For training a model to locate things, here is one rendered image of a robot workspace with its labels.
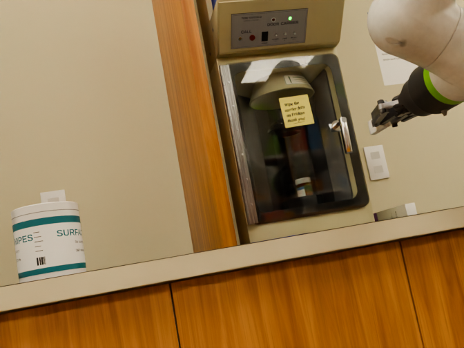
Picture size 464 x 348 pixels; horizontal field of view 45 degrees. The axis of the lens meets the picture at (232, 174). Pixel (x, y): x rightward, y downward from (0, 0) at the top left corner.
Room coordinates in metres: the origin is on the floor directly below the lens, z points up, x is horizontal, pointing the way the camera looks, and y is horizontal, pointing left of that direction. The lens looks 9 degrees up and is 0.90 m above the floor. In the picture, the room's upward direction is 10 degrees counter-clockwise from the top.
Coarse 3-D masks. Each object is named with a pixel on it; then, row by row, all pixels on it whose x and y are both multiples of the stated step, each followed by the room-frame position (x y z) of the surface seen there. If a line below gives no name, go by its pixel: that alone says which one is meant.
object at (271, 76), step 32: (256, 64) 1.32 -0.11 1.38; (288, 64) 1.34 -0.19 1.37; (320, 64) 1.36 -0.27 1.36; (256, 96) 1.32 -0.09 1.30; (288, 96) 1.34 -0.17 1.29; (320, 96) 1.36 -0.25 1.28; (256, 128) 1.32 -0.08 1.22; (288, 128) 1.34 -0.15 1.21; (320, 128) 1.35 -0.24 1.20; (352, 128) 1.37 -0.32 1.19; (256, 160) 1.31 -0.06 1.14; (288, 160) 1.33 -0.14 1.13; (320, 160) 1.35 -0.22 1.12; (352, 160) 1.37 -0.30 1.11; (256, 192) 1.31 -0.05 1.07; (288, 192) 1.33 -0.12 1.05; (320, 192) 1.35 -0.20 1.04; (352, 192) 1.36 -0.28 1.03
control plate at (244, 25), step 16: (240, 16) 1.24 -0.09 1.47; (256, 16) 1.25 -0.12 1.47; (272, 16) 1.26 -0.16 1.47; (288, 16) 1.27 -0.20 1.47; (304, 16) 1.29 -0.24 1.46; (240, 32) 1.27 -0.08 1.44; (256, 32) 1.28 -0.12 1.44; (272, 32) 1.29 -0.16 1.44; (288, 32) 1.30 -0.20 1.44; (304, 32) 1.31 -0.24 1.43
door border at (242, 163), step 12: (228, 72) 1.31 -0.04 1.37; (228, 84) 1.31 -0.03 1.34; (228, 96) 1.31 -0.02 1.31; (240, 132) 1.31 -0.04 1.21; (240, 144) 1.31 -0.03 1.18; (240, 156) 1.31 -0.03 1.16; (240, 168) 1.30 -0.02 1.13; (252, 192) 1.31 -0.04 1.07; (252, 204) 1.31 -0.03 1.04; (252, 216) 1.31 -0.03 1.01
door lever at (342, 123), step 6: (336, 120) 1.36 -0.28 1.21; (342, 120) 1.31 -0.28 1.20; (336, 126) 1.35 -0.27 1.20; (342, 126) 1.31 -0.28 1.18; (342, 132) 1.31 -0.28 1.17; (348, 132) 1.31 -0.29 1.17; (342, 138) 1.32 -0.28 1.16; (348, 138) 1.31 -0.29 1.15; (348, 144) 1.31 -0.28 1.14; (348, 150) 1.31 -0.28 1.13
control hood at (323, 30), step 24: (240, 0) 1.22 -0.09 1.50; (264, 0) 1.23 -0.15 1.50; (288, 0) 1.25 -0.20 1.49; (312, 0) 1.26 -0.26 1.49; (336, 0) 1.28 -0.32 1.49; (216, 24) 1.25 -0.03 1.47; (312, 24) 1.31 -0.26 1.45; (336, 24) 1.32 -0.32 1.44; (216, 48) 1.29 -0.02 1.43; (240, 48) 1.30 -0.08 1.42; (264, 48) 1.31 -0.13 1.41; (288, 48) 1.34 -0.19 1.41; (312, 48) 1.37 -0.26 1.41
